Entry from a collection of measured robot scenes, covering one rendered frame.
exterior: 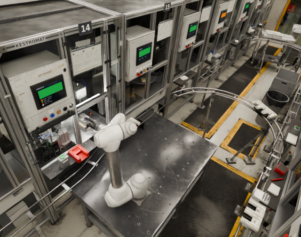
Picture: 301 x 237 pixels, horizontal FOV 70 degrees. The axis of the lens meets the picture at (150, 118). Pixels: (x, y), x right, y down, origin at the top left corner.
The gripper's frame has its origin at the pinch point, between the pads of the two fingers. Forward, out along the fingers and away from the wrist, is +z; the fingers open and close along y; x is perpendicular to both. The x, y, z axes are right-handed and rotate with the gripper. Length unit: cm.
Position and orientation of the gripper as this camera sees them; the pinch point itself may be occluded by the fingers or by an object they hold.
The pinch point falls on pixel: (87, 121)
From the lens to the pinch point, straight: 241.2
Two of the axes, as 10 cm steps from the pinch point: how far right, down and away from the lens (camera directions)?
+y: -0.1, -8.1, -5.8
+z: -7.9, -3.5, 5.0
